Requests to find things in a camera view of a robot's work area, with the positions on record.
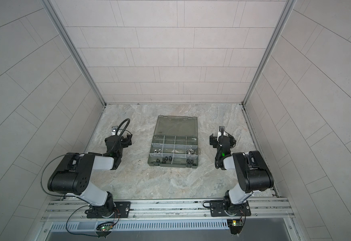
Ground grey plastic organizer box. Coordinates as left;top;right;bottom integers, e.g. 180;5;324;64
147;115;199;169

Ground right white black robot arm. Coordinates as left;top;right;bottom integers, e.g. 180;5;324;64
209;131;274;216

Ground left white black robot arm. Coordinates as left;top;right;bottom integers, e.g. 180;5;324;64
47;133;132;219

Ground right controller board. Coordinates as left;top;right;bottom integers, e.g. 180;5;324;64
227;220;244;235

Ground controller board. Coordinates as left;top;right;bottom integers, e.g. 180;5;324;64
227;220;244;235
95;222;115;238

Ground left controller board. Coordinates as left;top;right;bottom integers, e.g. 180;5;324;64
95;222;115;238

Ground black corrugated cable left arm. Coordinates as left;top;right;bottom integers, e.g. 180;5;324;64
112;118;131;151

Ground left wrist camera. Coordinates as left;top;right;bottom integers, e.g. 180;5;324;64
111;126;118;136

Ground aluminium mounting rail frame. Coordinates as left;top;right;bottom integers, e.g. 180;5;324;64
41;197;294;234

